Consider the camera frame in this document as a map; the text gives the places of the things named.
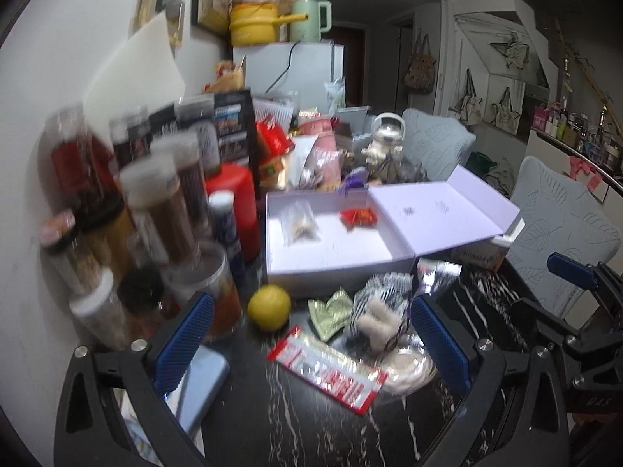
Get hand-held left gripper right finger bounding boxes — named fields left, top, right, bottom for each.
left=410, top=294, right=571, bottom=467

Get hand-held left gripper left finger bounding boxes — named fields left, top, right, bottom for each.
left=53, top=293, right=216, bottom=467

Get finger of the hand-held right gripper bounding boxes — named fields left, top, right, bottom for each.
left=546, top=252, right=623, bottom=312
left=509, top=297, right=585, bottom=346

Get clear plastic bag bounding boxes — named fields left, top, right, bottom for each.
left=375, top=335, right=436, bottom=395

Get beige plush toy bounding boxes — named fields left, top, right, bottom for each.
left=357, top=299, right=402, bottom=351

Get silver foil packet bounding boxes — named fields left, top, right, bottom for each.
left=415, top=258, right=462, bottom=297

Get zebra striped plush toy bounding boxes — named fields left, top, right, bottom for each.
left=343, top=272, right=414, bottom=346

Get red white snack packet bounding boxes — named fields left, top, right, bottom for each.
left=268, top=327, right=390, bottom=416

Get lavender gift box with lid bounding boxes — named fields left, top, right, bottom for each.
left=265, top=164, right=521, bottom=301

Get light blue phone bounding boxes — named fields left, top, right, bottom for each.
left=165, top=345, right=231, bottom=436

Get clear round tub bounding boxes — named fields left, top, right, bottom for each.
left=163, top=241, right=244, bottom=341

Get grey leaf pattern chair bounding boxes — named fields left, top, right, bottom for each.
left=401, top=108, right=477, bottom=183
left=503, top=156, right=623, bottom=327

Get small white orange carton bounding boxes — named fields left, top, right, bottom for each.
left=452, top=233, right=512, bottom=270

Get yellow lemon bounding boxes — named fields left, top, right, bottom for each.
left=247, top=284, right=292, bottom=332

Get short jar with white lid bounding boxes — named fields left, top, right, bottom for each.
left=68, top=267, right=132, bottom=351

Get pink bow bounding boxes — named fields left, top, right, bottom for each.
left=569, top=158, right=604, bottom=190

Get green foil packet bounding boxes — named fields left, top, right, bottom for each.
left=309, top=289, right=354, bottom=341

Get grey bag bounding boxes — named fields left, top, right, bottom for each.
left=484, top=160, right=517, bottom=195

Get blue white tube can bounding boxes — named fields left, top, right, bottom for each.
left=208, top=191, right=246, bottom=273

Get amber jar with black lid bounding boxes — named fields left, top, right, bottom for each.
left=80, top=199, right=142, bottom=278

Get row of bottles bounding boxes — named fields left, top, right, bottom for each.
left=533, top=102, right=623, bottom=171

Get large brown spice jar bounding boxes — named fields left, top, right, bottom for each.
left=119, top=153, right=202, bottom=266

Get red canister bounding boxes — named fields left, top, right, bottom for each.
left=204, top=163, right=261, bottom=263

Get red candy wrapper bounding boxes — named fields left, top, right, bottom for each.
left=339, top=207, right=379, bottom=229

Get small clear zip bag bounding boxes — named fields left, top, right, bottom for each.
left=281, top=200, right=321, bottom=244

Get brown jar with white lid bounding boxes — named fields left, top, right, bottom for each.
left=151, top=131, right=215, bottom=239

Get white printed tote bag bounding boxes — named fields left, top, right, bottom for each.
left=489, top=86, right=524, bottom=134
left=450, top=69, right=485, bottom=125

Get small jar with pink lid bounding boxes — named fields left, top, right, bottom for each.
left=39, top=211, right=98, bottom=297

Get bamboo stick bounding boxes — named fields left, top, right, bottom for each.
left=555, top=19, right=623, bottom=127

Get white astronaut figure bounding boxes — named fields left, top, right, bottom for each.
left=363, top=113, right=407, bottom=176

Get jar with black white label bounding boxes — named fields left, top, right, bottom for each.
left=172, top=97, right=222, bottom=176

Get red snack bags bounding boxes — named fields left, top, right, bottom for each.
left=255, top=121, right=295, bottom=190

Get jar with dark label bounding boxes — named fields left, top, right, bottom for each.
left=108, top=107, right=157, bottom=171

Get tall jar with red label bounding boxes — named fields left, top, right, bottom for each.
left=44, top=107, right=122, bottom=219

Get black carton box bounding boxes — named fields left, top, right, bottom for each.
left=214, top=88, right=259, bottom=190

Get grey storage bin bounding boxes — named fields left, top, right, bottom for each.
left=336, top=105, right=373, bottom=137

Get floral tote bag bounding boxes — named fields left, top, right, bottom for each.
left=403, top=34, right=437, bottom=94

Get white plastic basket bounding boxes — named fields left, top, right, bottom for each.
left=253, top=90, right=300, bottom=122

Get white green bag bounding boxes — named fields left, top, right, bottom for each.
left=325, top=78, right=346, bottom=112

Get orange snack bag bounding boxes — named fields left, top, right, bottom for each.
left=204, top=60, right=246, bottom=93

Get white board sheet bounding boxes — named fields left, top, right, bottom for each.
left=83, top=12, right=188, bottom=130

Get white fridge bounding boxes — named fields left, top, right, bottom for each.
left=232, top=41, right=345, bottom=112

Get yellow pot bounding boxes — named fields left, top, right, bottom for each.
left=229, top=2, right=310, bottom=47

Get green electric kettle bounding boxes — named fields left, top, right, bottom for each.
left=290, top=0, right=333, bottom=43

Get black power cable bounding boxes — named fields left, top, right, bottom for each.
left=265, top=41, right=300, bottom=94

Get small gold picture frame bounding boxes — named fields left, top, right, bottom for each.
left=129, top=0, right=186, bottom=49

